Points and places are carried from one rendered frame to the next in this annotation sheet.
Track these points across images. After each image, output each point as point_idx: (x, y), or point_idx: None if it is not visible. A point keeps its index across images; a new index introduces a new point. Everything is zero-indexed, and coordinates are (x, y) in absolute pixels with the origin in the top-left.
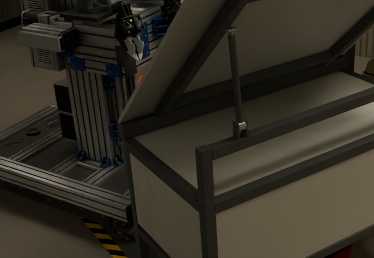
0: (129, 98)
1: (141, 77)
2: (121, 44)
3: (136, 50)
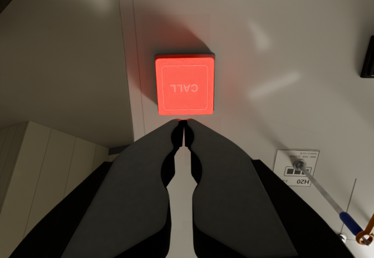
0: (118, 0)
1: (158, 102)
2: (45, 229)
3: (191, 167)
